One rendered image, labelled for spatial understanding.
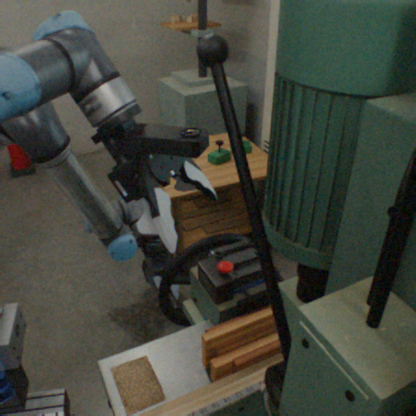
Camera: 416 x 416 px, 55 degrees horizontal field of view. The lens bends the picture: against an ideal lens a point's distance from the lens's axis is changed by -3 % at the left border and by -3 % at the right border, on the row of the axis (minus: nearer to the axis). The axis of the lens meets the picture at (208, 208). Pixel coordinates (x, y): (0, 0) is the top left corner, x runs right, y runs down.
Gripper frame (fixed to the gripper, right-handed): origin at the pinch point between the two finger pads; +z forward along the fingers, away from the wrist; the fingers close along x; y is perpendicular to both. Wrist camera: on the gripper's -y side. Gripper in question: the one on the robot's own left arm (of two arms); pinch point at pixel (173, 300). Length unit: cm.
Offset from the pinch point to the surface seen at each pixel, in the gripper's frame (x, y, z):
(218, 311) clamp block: 1.2, -33.9, 12.1
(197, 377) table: 9.2, -32.8, 21.3
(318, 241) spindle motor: -2, -67, 14
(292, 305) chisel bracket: -5, -49, 18
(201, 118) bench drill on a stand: -87, 99, -130
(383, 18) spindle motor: -3, -90, 3
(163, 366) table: 13.6, -30.4, 17.3
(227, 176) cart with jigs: -63, 59, -62
